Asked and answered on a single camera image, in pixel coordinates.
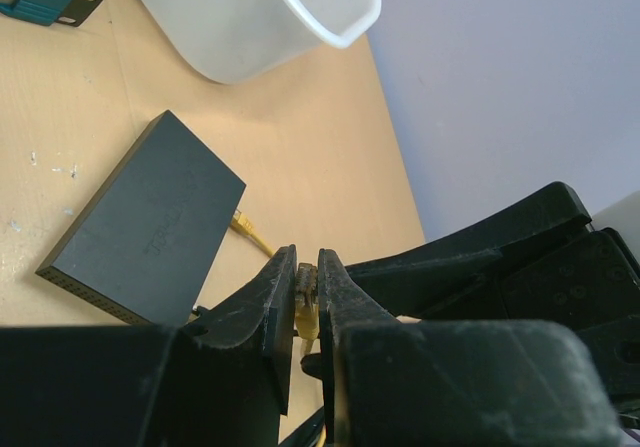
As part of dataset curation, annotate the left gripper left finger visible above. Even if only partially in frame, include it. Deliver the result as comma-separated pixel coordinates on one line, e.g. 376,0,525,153
1,246,297,446

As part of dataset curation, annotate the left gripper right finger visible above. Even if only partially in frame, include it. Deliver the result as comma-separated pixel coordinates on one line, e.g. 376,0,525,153
318,249,620,446

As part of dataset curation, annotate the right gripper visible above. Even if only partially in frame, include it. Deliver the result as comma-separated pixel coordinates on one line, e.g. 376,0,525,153
346,181,639,412

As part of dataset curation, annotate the small black network switch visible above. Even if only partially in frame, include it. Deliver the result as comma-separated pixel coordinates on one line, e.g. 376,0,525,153
36,111,246,325

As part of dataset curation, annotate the white plastic tub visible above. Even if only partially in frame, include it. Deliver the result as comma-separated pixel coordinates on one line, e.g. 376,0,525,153
141,0,382,84

